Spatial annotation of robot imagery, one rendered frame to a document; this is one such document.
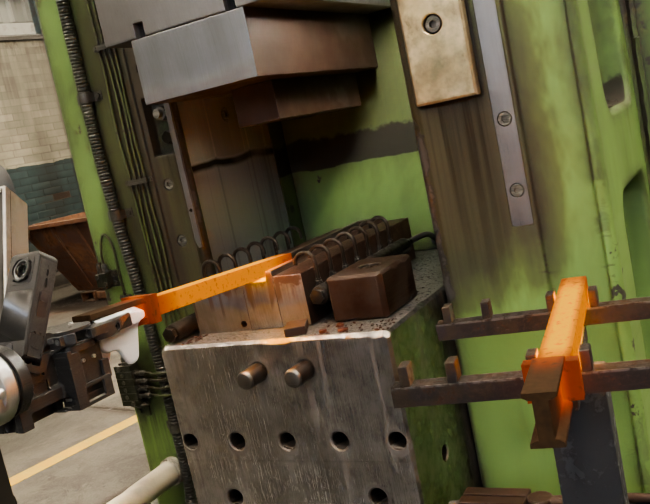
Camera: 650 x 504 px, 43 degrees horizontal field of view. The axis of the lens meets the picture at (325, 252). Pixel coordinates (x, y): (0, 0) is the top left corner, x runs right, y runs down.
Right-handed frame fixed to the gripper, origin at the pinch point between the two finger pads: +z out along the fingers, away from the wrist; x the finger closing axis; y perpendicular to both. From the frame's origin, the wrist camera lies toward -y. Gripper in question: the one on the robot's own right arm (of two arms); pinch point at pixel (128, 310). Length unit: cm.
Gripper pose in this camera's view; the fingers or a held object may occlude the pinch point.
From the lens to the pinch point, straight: 99.3
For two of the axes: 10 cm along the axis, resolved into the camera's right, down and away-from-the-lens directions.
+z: 4.5, -2.0, 8.7
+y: 2.0, 9.7, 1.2
